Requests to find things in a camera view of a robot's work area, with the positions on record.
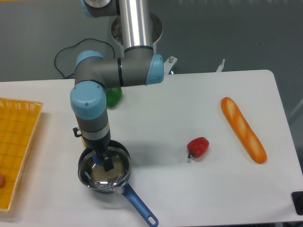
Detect yellow wicker basket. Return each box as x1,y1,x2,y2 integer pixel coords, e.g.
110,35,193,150
0,97,44,212

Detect orange baguette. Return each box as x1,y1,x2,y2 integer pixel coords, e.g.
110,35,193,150
221,97,267,164

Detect black pot blue handle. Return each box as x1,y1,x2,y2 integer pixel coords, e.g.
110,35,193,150
78,139,159,227

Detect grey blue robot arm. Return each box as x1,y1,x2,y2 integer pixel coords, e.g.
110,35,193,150
70,0,164,171

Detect black cable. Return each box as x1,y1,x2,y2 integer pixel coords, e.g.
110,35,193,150
54,38,116,79

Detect glass pot lid blue knob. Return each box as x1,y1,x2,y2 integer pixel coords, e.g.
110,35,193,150
78,145,131,193

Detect green bell pepper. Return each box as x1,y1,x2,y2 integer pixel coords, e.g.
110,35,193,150
106,87,122,108

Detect red bell pepper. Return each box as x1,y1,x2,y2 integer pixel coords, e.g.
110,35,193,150
187,137,210,158

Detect black corner device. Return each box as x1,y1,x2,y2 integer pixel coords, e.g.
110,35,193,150
291,191,303,216

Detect wrapped bread slice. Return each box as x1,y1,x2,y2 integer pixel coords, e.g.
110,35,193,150
91,159,127,193

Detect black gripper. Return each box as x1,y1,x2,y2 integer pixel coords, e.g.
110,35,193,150
72,127,114,172

